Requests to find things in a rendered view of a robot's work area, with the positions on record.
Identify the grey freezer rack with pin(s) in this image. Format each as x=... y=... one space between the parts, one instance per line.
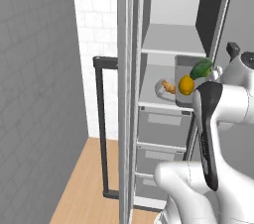
x=172 y=38
x=150 y=86

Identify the grey fridge freezer cabinet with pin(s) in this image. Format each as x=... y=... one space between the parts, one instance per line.
x=175 y=3

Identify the clear vegetable container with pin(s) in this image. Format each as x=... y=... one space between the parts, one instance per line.
x=182 y=67

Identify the grey freezer door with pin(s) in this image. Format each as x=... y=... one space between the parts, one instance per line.
x=125 y=102

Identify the green broccoli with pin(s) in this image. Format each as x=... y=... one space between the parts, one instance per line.
x=201 y=68

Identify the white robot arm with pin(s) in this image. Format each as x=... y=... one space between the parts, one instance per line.
x=234 y=102

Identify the grey fridge door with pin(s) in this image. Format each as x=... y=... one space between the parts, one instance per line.
x=243 y=10

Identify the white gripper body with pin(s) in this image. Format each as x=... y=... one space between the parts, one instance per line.
x=217 y=73

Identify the clear meat container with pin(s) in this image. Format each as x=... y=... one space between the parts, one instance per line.
x=160 y=92

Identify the grey freezer drawer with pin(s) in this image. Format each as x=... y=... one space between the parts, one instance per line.
x=145 y=188
x=158 y=162
x=163 y=129

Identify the yellow lemon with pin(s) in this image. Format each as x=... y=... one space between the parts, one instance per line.
x=186 y=85

